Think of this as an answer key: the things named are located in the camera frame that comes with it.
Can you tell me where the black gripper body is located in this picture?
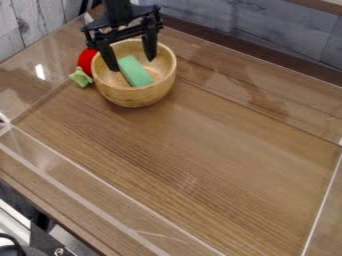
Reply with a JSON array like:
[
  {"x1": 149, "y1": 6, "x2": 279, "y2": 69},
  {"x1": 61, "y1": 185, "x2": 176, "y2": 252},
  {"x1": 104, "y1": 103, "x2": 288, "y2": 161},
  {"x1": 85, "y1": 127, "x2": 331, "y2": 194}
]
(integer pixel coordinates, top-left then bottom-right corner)
[{"x1": 81, "y1": 4, "x2": 163, "y2": 49}]

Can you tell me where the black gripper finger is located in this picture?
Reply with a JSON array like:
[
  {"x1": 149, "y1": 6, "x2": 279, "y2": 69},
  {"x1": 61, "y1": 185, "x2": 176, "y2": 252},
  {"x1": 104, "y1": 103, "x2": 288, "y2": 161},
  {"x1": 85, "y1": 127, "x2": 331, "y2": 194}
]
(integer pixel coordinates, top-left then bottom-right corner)
[
  {"x1": 141, "y1": 25, "x2": 157, "y2": 61},
  {"x1": 96, "y1": 40, "x2": 119, "y2": 72}
]

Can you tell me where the green rectangular stick block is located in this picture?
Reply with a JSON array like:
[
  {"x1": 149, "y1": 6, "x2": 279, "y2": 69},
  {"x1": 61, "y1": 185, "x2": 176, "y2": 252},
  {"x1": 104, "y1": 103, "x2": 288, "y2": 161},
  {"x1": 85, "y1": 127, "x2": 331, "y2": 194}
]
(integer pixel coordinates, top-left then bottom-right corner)
[{"x1": 117, "y1": 55, "x2": 155, "y2": 87}]

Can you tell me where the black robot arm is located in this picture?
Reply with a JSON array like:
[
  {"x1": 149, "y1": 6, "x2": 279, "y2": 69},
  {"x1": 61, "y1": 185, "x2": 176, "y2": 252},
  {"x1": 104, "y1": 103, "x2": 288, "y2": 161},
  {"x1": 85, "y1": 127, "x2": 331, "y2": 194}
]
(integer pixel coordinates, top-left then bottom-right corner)
[{"x1": 81, "y1": 0, "x2": 163, "y2": 72}]

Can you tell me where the brown wooden bowl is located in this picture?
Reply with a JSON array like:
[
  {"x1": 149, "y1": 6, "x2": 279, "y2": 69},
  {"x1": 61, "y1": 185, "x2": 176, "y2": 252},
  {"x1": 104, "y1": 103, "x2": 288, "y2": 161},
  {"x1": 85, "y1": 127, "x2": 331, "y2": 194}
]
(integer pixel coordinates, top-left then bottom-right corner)
[{"x1": 91, "y1": 39, "x2": 177, "y2": 108}]

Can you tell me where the red plush tomato toy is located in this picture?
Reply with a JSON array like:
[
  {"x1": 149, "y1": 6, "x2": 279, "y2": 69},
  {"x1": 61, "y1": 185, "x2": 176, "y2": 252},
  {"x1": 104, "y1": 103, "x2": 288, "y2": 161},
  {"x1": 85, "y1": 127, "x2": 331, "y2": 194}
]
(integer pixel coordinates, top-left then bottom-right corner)
[{"x1": 69, "y1": 48, "x2": 97, "y2": 88}]

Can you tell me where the clear acrylic table barrier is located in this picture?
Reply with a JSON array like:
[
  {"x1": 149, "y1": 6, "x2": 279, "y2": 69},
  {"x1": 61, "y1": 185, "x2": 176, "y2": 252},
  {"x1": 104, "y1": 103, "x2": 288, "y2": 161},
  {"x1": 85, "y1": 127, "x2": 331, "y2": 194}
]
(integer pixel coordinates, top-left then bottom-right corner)
[{"x1": 0, "y1": 116, "x2": 339, "y2": 256}]

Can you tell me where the black table clamp mount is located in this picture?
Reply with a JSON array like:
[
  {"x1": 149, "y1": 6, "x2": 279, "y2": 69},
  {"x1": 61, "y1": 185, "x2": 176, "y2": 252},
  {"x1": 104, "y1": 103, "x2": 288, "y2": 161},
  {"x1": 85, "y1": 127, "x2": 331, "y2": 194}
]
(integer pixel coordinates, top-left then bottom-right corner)
[{"x1": 29, "y1": 212, "x2": 74, "y2": 256}]

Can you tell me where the black cable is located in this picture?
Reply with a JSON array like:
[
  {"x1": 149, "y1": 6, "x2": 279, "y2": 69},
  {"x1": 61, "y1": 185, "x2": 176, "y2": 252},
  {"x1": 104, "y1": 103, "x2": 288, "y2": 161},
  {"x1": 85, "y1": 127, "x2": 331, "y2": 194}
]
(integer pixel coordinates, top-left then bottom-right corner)
[{"x1": 0, "y1": 232, "x2": 29, "y2": 256}]

